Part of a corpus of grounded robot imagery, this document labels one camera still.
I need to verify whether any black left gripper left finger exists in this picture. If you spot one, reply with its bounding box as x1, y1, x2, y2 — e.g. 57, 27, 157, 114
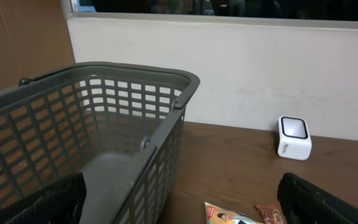
0, 172, 86, 224

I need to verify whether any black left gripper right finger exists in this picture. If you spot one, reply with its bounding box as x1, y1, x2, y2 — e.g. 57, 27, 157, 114
277, 172, 358, 224

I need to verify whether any red chocolate bar wrapper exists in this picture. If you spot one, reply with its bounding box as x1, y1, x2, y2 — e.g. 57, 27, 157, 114
254, 204, 285, 224

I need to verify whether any yellow snack bag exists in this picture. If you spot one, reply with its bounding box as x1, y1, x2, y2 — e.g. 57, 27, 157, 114
204, 202, 261, 224

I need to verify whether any white barcode scanner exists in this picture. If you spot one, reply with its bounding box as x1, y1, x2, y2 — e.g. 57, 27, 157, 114
277, 116, 312, 161

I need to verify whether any grey plastic basket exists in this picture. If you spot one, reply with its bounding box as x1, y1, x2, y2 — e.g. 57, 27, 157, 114
0, 62, 200, 223

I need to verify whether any dark window with frame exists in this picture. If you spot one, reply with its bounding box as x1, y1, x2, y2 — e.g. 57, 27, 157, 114
60, 0, 358, 30

